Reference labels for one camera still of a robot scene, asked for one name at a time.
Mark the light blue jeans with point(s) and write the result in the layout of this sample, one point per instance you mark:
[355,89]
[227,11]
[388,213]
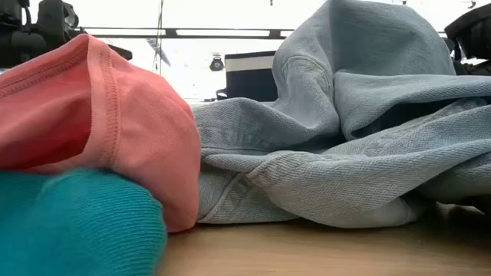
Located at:
[345,184]

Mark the coral pink shirt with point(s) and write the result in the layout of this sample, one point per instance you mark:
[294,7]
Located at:
[134,115]

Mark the teal sock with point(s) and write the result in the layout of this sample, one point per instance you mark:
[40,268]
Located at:
[76,222]

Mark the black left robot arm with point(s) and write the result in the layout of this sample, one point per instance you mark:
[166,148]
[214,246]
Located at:
[23,42]

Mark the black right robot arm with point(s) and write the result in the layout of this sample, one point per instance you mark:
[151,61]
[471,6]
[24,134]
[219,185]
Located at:
[472,34]

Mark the navy white striped fabric bin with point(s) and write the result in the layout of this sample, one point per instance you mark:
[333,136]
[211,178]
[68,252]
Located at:
[249,84]

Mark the small black hanging camera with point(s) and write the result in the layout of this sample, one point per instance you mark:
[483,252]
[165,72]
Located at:
[216,64]

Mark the black overhead frame bar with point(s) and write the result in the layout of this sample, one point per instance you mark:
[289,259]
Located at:
[222,33]

